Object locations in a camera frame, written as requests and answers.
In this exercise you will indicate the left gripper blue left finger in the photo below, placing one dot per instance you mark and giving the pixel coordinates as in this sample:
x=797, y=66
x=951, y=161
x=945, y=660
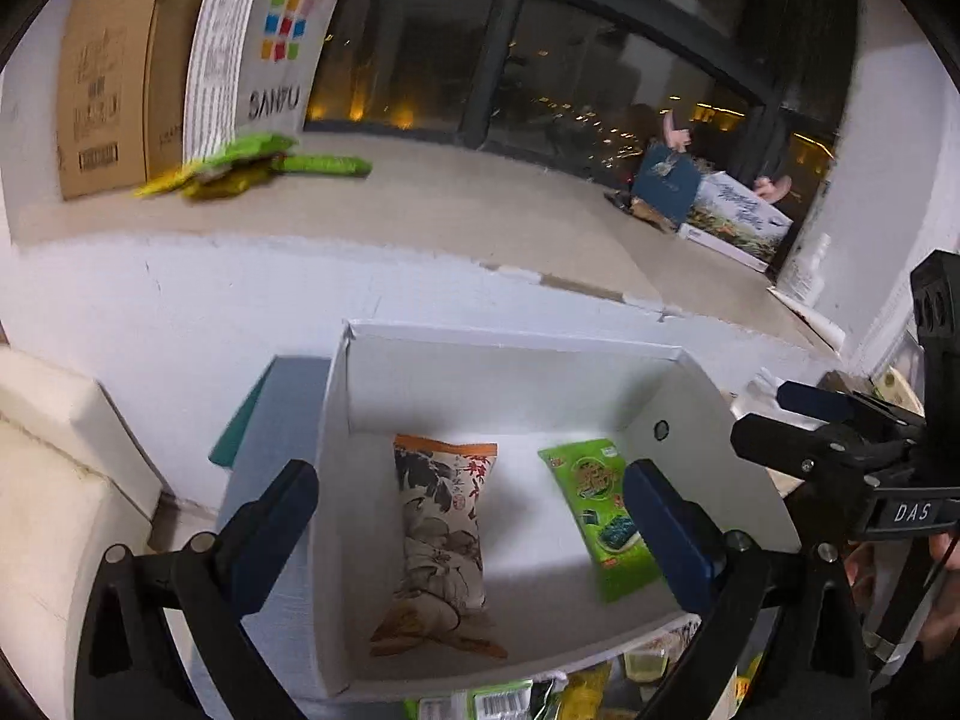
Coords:
x=128, y=665

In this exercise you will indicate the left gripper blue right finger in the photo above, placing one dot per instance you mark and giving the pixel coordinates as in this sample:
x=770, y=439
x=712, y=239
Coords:
x=814, y=664

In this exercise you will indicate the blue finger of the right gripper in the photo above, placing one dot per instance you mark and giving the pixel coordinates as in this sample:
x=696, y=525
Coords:
x=815, y=403

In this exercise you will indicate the green seaweed snack packet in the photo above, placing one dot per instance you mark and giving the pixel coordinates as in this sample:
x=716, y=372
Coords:
x=591, y=474

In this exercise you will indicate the floral orange-trim snack bag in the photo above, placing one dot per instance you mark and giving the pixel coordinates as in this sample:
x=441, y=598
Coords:
x=441, y=596

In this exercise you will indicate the person's right hand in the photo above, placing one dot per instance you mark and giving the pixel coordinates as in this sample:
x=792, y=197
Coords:
x=870, y=569

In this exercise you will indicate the white lotion bottle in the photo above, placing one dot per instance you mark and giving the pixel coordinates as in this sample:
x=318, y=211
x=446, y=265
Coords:
x=801, y=278

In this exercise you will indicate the cream leather sofa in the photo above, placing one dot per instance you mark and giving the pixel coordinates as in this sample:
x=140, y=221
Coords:
x=73, y=484

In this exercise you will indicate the landscape printed tissue box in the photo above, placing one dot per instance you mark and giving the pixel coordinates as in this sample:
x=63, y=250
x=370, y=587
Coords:
x=730, y=219

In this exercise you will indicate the white storage box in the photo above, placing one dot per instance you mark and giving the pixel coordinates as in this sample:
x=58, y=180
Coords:
x=522, y=393

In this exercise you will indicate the dark blue gift box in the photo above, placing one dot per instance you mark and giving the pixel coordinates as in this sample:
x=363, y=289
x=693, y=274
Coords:
x=667, y=182

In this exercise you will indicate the green snack packets on sill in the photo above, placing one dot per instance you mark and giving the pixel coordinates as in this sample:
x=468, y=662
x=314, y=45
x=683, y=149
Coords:
x=248, y=162

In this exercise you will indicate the brown cardboard box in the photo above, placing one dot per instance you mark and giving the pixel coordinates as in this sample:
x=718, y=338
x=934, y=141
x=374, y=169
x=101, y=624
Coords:
x=120, y=96

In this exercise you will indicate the white Sanfu shopping bag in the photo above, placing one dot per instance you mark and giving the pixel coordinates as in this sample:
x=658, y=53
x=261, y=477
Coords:
x=251, y=69

